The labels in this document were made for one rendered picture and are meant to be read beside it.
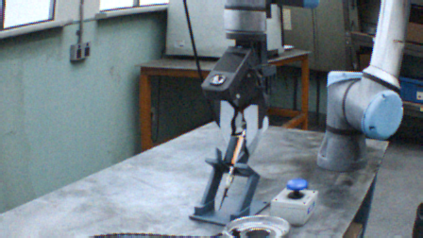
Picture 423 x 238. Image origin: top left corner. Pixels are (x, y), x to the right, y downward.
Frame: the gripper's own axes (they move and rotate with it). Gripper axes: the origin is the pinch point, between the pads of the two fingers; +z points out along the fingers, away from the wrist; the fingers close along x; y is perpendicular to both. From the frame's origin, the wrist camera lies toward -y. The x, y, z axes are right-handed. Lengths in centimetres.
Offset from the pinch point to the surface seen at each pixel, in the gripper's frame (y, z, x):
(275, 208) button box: -3.9, 8.7, -9.6
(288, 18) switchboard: 349, -11, 134
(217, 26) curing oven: 180, -8, 110
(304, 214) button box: -3.6, 9.4, -15.5
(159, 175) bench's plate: 7.1, 11.8, 23.0
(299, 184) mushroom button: -1.5, 4.5, -12.9
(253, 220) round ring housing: -10.5, 8.6, -8.7
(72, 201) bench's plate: -19.5, 11.8, 26.9
